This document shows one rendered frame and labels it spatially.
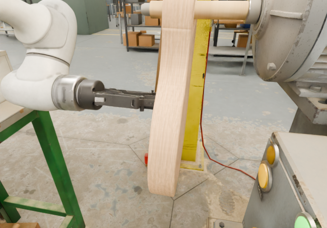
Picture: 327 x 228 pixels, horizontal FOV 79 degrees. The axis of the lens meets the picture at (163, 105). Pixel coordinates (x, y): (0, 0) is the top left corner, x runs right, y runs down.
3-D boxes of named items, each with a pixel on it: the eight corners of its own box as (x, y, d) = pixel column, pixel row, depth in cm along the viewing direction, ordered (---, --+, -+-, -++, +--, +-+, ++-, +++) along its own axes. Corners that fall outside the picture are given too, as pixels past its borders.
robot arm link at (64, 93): (52, 113, 47) (75, 115, 46) (51, 74, 45) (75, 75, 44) (75, 106, 55) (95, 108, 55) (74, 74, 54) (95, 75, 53)
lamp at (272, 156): (267, 156, 26) (273, 137, 24) (274, 174, 23) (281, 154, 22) (261, 155, 26) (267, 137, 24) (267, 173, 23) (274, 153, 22)
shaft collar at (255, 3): (255, 2, 38) (263, -9, 34) (252, 27, 39) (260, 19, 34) (245, 2, 39) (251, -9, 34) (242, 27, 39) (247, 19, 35)
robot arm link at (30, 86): (44, 109, 44) (56, 53, 46) (-15, 103, 47) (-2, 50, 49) (72, 115, 55) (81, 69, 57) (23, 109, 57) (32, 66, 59)
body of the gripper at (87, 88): (93, 106, 54) (125, 109, 53) (75, 111, 46) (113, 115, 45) (93, 78, 53) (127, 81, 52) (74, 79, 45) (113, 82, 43)
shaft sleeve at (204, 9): (245, 5, 38) (249, -3, 35) (243, 22, 38) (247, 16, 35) (153, 4, 41) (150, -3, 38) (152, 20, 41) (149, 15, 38)
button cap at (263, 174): (266, 176, 27) (272, 160, 26) (273, 195, 25) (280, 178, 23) (256, 174, 28) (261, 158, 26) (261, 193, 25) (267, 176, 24)
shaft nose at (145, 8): (153, 5, 40) (150, 0, 38) (152, 17, 41) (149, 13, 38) (143, 5, 41) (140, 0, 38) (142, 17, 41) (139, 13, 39)
